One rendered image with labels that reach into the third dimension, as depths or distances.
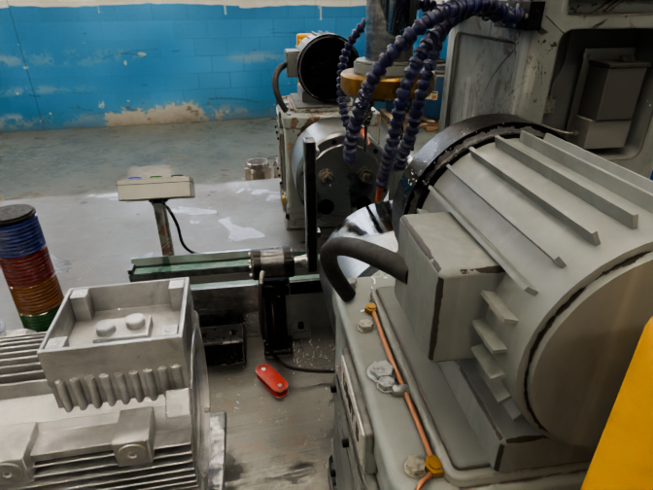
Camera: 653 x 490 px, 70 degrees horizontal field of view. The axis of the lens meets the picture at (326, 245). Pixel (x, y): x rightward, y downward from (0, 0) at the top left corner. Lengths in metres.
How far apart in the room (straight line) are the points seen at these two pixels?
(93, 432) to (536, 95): 0.77
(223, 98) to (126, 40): 1.28
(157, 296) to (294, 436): 0.42
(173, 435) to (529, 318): 0.34
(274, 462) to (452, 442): 0.49
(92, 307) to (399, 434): 0.34
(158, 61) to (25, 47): 1.44
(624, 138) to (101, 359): 0.90
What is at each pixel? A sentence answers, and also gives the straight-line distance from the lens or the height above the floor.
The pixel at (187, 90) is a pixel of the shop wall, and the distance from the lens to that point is 6.51.
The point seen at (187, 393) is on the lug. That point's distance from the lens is 0.47.
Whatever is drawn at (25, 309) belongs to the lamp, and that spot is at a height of 1.08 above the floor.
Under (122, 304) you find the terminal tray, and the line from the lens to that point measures 0.55.
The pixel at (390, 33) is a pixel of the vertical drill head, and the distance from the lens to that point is 0.90.
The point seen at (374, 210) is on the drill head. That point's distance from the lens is 0.76.
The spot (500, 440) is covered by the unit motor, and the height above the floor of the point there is 1.20.
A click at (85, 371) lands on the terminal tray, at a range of 0.48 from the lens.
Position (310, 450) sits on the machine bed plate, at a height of 0.80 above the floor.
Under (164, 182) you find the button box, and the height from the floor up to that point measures 1.07.
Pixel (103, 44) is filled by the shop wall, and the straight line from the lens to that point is 6.54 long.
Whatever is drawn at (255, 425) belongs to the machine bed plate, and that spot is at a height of 0.80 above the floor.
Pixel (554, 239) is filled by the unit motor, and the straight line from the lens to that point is 0.31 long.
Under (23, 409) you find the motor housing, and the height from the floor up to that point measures 1.13.
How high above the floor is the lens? 1.47
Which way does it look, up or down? 28 degrees down
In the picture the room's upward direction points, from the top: straight up
